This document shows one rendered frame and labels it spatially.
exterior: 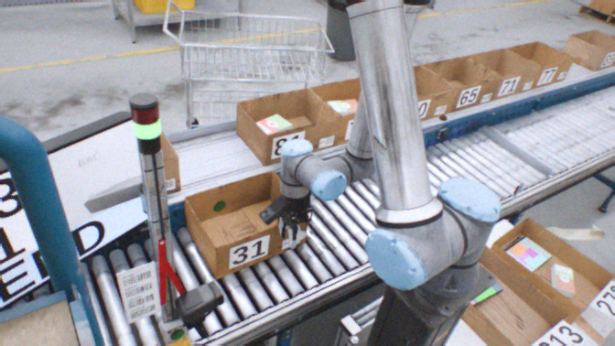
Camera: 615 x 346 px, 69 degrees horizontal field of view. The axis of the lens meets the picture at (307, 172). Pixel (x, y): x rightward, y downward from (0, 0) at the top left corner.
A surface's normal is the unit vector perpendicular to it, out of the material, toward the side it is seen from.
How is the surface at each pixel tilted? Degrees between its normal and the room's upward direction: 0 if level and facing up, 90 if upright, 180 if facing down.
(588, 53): 90
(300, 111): 90
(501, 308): 1
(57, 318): 0
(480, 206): 8
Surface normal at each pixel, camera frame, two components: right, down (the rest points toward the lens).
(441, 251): 0.58, 0.07
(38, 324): 0.11, -0.77
